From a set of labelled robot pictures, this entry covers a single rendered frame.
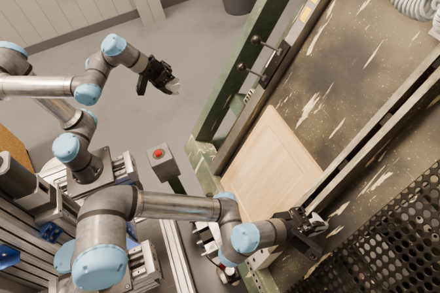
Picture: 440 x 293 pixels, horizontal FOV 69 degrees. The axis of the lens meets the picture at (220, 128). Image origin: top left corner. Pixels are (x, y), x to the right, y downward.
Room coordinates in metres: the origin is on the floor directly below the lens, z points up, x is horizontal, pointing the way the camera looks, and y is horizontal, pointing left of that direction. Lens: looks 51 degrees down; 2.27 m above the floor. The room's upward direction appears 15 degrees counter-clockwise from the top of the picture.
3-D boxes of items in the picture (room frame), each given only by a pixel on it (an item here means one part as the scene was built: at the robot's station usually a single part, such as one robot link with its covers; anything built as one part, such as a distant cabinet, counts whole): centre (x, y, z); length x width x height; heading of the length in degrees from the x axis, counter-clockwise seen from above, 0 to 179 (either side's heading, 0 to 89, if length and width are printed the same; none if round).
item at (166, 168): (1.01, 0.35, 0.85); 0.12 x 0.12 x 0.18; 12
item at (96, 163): (0.94, 0.67, 1.09); 0.15 x 0.15 x 0.10
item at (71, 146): (0.95, 0.66, 1.20); 0.13 x 0.12 x 0.14; 163
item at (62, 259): (0.45, 0.59, 1.20); 0.13 x 0.12 x 0.14; 0
